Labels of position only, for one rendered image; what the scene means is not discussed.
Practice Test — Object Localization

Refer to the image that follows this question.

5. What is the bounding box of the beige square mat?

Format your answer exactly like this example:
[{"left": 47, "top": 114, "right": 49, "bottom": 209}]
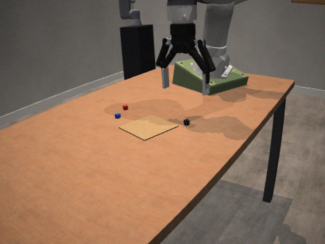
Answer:
[{"left": 119, "top": 115, "right": 179, "bottom": 141}]

